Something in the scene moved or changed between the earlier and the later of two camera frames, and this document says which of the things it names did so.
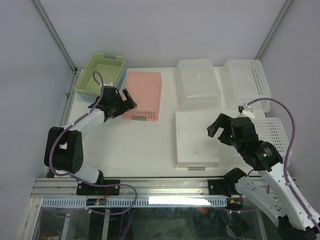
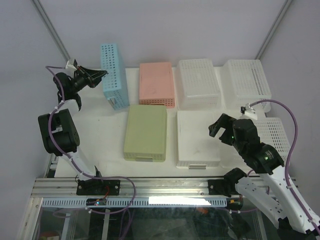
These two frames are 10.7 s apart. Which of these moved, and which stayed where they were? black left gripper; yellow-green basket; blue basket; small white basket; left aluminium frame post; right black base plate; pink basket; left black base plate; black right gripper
Moved: pink basket; black left gripper; blue basket; yellow-green basket
Stayed: right black base plate; left aluminium frame post; left black base plate; black right gripper; small white basket
